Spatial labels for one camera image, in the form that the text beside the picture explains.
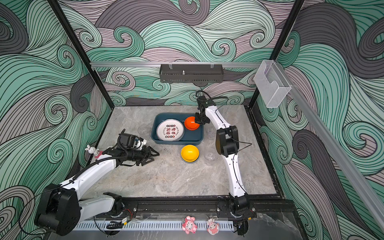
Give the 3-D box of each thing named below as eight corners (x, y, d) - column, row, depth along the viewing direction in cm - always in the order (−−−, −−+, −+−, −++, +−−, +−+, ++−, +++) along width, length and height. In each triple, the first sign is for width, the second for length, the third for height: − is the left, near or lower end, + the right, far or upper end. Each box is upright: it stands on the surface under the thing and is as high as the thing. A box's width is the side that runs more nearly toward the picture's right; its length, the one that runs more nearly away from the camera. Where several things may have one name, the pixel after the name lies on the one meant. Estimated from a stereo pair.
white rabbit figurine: (92, 156, 94) (84, 149, 87) (95, 151, 96) (87, 145, 89) (98, 157, 94) (91, 150, 87) (101, 153, 96) (94, 146, 89)
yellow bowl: (181, 164, 90) (180, 160, 86) (181, 148, 97) (181, 144, 93) (199, 164, 90) (199, 160, 86) (198, 149, 97) (198, 144, 93)
